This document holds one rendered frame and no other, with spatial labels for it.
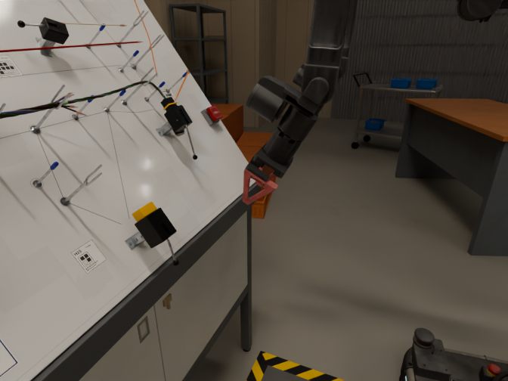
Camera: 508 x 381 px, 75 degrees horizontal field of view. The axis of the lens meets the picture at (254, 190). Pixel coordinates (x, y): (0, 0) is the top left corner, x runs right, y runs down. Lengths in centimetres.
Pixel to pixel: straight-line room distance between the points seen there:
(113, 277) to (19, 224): 19
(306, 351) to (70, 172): 135
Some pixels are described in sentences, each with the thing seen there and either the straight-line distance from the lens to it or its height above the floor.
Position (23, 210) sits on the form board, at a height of 106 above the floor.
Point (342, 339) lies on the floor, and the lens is 185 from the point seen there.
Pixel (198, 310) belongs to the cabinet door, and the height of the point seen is 58.
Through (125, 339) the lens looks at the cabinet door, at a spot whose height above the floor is 74.
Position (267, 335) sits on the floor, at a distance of 182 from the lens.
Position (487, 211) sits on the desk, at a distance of 264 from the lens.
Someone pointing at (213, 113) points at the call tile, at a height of 111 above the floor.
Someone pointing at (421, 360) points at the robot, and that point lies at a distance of 148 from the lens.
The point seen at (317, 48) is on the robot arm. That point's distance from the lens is 59.
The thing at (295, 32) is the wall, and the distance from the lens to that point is 701.
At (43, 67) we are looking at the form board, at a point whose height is 128.
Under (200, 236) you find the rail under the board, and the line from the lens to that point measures 90.
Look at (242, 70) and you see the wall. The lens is 596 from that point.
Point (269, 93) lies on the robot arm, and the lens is 62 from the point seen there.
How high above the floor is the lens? 132
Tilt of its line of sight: 23 degrees down
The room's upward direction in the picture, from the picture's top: straight up
